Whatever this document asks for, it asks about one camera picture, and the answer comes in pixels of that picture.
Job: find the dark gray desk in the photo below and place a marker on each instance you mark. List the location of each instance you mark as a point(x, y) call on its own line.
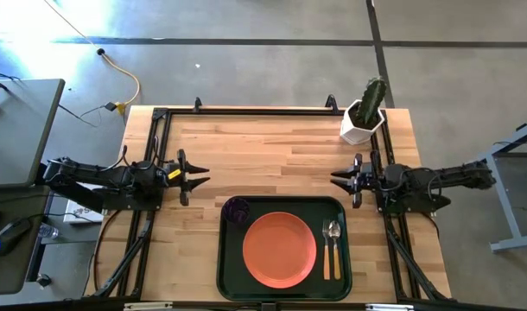
point(21, 129)

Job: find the purple translucent plastic cup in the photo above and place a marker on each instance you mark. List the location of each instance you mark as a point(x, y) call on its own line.
point(235, 211)

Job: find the white paper booklet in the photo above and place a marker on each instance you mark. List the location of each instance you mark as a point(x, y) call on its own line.
point(80, 213)

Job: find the silver metal bracket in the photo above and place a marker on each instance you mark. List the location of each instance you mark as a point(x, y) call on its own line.
point(389, 307)
point(147, 306)

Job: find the black frame clamp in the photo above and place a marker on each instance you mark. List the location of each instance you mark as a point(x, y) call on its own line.
point(197, 104)
point(331, 103)

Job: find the dark green plastic tray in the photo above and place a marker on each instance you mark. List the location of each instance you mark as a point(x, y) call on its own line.
point(233, 268)

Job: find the white hexagonal plant pot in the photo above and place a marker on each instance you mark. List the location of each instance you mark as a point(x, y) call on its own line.
point(354, 134)

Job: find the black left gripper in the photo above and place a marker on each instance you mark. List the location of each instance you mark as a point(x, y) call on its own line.
point(182, 177)

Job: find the green cactus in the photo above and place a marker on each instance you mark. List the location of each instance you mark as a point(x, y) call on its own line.
point(371, 99)

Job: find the clear plastic water bottle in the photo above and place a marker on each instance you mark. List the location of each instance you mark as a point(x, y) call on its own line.
point(48, 232)

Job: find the gray metal table frame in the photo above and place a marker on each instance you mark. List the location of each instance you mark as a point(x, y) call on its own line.
point(503, 203)

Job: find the black aluminium table frame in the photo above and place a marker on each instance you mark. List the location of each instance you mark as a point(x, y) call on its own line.
point(246, 111)

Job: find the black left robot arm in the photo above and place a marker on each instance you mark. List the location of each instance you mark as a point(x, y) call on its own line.
point(95, 173)

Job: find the black desk leg beam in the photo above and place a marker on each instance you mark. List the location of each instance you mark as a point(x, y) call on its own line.
point(84, 201)

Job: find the black caster wheel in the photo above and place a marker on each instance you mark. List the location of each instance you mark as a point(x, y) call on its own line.
point(43, 281)

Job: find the orange round plate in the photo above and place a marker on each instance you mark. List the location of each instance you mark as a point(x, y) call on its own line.
point(279, 250)

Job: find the black round floor plug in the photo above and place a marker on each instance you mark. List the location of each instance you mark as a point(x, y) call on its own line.
point(100, 52)

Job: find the black computer mouse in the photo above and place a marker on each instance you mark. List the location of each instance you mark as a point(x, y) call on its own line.
point(10, 235)

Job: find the dark desk with mouse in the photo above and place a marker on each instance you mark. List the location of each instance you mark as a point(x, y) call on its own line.
point(13, 268)

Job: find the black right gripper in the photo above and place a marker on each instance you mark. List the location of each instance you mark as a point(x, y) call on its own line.
point(367, 177)

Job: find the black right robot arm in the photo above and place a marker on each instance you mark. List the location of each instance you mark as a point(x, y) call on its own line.
point(453, 177)

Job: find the black power adapter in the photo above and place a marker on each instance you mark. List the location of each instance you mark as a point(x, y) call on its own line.
point(110, 105)

